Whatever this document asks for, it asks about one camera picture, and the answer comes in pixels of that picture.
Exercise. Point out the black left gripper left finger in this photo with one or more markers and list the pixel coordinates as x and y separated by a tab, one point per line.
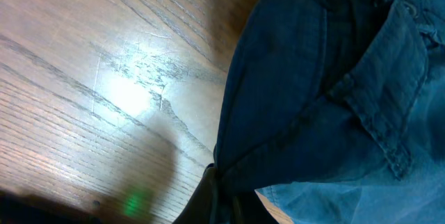
202	207

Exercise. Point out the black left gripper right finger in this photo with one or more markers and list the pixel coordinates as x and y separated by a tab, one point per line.
241	205

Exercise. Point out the navy blue shorts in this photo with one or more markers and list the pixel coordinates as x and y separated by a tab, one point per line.
334	110

